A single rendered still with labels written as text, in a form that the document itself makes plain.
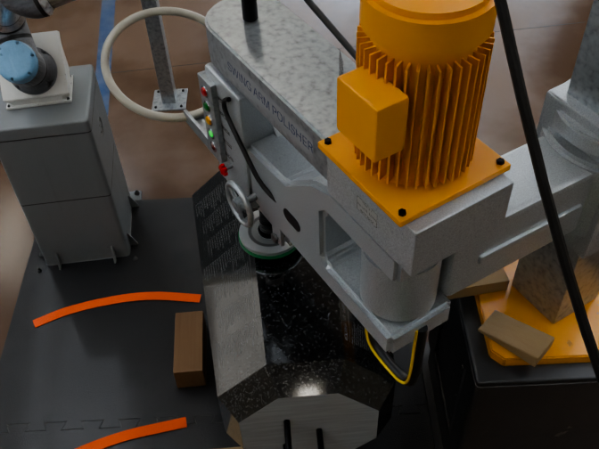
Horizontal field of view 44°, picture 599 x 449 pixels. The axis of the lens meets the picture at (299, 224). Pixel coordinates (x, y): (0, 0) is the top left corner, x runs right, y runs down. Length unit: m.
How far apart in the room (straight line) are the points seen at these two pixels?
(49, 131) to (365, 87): 2.04
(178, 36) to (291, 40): 3.22
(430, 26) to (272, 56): 0.69
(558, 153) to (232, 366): 1.17
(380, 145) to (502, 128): 3.05
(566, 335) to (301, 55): 1.21
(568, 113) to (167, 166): 2.60
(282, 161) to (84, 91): 1.45
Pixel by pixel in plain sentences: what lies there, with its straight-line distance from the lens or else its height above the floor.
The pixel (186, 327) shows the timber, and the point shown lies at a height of 0.13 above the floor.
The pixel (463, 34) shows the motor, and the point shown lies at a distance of 1.24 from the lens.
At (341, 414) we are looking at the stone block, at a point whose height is 0.62.
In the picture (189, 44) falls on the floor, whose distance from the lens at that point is 4.99.
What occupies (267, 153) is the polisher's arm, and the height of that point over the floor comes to 1.37.
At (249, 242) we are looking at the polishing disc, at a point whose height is 0.86.
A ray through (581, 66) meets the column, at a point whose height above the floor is 1.65.
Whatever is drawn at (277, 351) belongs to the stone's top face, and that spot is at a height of 0.80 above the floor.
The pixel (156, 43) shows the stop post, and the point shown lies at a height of 0.43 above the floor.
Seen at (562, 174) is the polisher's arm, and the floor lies 1.45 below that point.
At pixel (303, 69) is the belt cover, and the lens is 1.79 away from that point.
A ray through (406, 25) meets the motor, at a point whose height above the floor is 2.06.
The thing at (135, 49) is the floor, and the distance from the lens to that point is 5.03.
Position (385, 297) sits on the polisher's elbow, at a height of 1.32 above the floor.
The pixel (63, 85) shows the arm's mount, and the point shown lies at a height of 0.92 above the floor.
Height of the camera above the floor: 2.71
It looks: 47 degrees down
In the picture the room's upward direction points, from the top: 3 degrees counter-clockwise
